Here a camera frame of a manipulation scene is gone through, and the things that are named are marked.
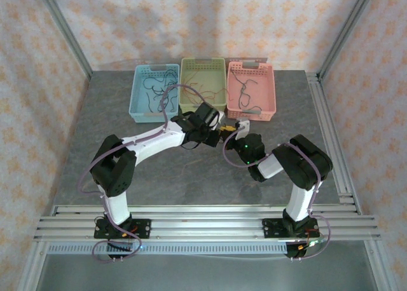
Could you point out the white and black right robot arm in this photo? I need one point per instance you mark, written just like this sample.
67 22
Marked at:
300 205

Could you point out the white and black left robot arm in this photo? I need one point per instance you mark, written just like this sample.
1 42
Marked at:
152 141

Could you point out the pink perforated plastic basket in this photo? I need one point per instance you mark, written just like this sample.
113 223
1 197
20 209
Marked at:
265 91

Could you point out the green perforated plastic basket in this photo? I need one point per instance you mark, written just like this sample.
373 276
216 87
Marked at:
203 68

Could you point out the blue perforated plastic basket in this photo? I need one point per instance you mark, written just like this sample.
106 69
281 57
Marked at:
140 94

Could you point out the aluminium side rail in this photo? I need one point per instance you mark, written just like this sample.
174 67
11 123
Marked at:
327 119

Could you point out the aluminium frame rail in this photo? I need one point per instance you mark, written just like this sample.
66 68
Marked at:
206 224

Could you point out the aluminium frame post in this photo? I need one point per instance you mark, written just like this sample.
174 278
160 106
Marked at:
68 37
343 33

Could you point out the aluminium frame leg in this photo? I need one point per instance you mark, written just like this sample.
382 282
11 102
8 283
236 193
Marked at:
33 265
378 265

